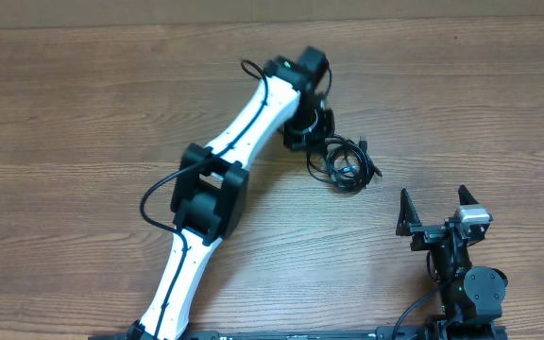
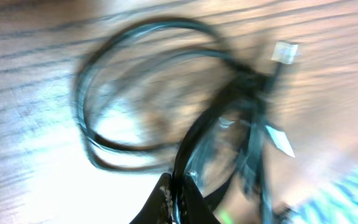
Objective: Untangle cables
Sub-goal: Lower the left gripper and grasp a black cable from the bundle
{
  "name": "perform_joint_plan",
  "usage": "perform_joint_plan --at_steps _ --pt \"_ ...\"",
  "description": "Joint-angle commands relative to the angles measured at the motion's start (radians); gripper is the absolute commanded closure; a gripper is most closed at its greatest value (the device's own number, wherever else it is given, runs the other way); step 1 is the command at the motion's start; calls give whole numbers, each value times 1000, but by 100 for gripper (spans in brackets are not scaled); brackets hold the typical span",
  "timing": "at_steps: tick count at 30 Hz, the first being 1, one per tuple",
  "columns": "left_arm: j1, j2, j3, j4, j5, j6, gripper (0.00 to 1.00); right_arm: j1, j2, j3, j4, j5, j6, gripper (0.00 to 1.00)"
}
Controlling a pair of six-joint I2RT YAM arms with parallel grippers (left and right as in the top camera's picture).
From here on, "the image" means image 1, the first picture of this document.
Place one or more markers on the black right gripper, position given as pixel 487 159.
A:
pixel 427 234

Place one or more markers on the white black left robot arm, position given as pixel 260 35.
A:
pixel 202 203

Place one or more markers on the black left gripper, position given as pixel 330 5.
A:
pixel 315 142

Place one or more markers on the brown cardboard back board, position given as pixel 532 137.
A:
pixel 15 14

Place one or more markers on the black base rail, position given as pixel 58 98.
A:
pixel 380 333

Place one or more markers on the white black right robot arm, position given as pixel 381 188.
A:
pixel 471 296

